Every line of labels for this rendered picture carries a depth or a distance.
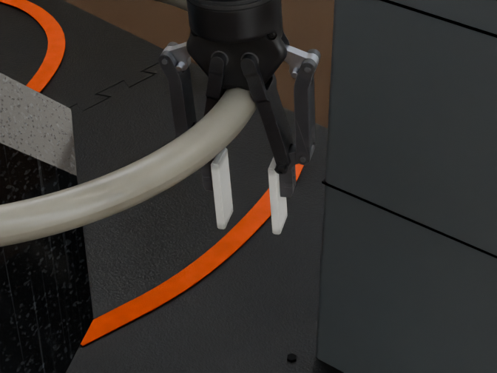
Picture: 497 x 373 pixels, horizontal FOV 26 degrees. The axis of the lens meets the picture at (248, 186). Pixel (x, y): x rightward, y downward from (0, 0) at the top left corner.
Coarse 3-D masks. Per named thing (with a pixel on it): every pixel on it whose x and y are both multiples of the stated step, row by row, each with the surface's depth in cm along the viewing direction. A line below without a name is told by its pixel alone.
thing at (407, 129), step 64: (384, 0) 145; (448, 0) 138; (384, 64) 150; (448, 64) 143; (384, 128) 156; (448, 128) 148; (384, 192) 162; (448, 192) 154; (384, 256) 168; (448, 256) 160; (320, 320) 186; (384, 320) 176; (448, 320) 167
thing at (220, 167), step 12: (216, 156) 95; (216, 168) 94; (228, 168) 97; (216, 180) 94; (228, 180) 97; (216, 192) 95; (228, 192) 97; (216, 204) 96; (228, 204) 98; (216, 216) 97; (228, 216) 98
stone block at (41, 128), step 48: (0, 96) 138; (0, 144) 134; (48, 144) 144; (0, 192) 137; (48, 192) 144; (48, 240) 148; (0, 288) 144; (48, 288) 152; (0, 336) 148; (48, 336) 157
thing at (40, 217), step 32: (160, 0) 111; (224, 96) 88; (192, 128) 84; (224, 128) 85; (160, 160) 81; (192, 160) 82; (64, 192) 78; (96, 192) 78; (128, 192) 79; (160, 192) 82; (0, 224) 76; (32, 224) 77; (64, 224) 78
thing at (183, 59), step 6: (168, 48) 90; (174, 48) 89; (180, 48) 89; (174, 54) 89; (180, 54) 89; (186, 54) 89; (180, 60) 90; (186, 60) 89; (180, 66) 89; (186, 66) 90
